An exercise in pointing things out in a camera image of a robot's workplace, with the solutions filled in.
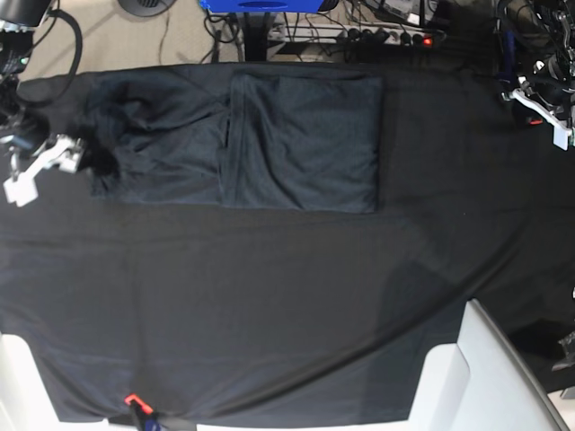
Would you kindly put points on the red clamp at front edge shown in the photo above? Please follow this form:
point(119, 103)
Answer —
point(135, 402)

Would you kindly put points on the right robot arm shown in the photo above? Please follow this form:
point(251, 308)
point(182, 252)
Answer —
point(19, 21)

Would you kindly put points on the round grey floor vent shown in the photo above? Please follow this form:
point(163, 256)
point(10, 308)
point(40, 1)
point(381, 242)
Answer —
point(146, 8)

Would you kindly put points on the blue clamp post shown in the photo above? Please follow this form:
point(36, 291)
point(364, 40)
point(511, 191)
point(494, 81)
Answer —
point(507, 61)

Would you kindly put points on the white power strip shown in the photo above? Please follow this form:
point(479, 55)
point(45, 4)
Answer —
point(319, 33)

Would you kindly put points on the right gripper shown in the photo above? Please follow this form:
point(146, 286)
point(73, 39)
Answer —
point(33, 148)

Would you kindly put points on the black table cloth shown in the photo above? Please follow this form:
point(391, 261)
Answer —
point(286, 318)

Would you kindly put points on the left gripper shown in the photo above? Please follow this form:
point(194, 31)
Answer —
point(547, 90)

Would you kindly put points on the dark grey T-shirt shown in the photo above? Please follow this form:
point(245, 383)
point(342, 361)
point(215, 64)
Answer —
point(264, 142)

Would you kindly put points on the blue plastic box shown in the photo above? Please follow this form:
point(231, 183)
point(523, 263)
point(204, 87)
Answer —
point(261, 6)

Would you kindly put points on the red and black clamp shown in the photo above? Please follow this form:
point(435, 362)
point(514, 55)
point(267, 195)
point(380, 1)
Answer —
point(534, 120)

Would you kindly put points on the black metal table leg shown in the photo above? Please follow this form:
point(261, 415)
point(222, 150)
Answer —
point(256, 28)

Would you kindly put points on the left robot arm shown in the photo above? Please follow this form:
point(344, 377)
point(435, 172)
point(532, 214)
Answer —
point(541, 29)

